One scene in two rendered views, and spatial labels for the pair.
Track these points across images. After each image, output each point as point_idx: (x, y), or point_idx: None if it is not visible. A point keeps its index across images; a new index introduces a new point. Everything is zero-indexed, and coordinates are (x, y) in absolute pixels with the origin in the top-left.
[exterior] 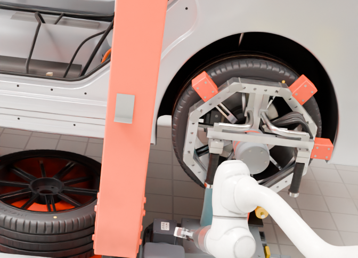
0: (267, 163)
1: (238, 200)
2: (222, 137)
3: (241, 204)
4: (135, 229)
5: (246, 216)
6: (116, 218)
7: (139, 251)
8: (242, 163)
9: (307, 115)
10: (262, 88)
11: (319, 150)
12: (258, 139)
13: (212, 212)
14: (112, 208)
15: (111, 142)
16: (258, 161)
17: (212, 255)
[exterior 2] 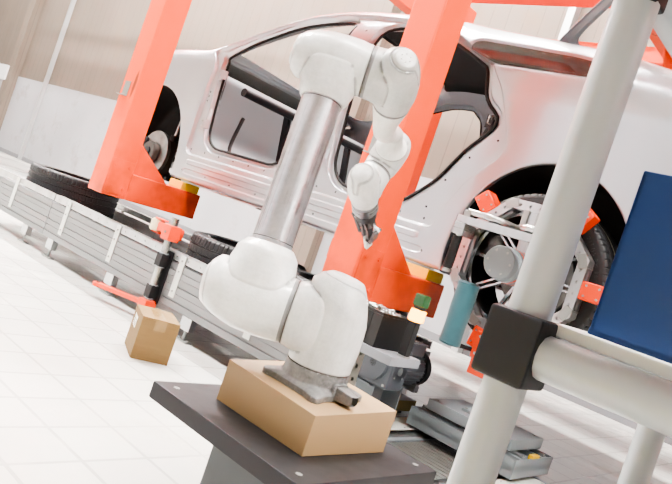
0: (510, 267)
1: (378, 142)
2: (469, 222)
3: (378, 145)
4: (352, 265)
5: (385, 167)
6: (342, 250)
7: (399, 401)
8: (404, 133)
9: (580, 243)
10: (537, 207)
11: (589, 290)
12: (500, 230)
13: (449, 320)
14: (342, 239)
15: None
16: (503, 263)
17: (457, 412)
